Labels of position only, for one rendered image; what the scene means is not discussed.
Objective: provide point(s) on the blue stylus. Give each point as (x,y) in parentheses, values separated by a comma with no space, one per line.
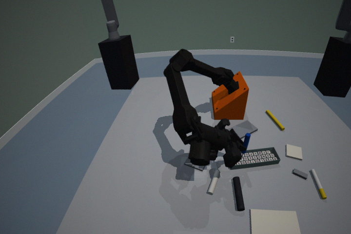
(246,142)

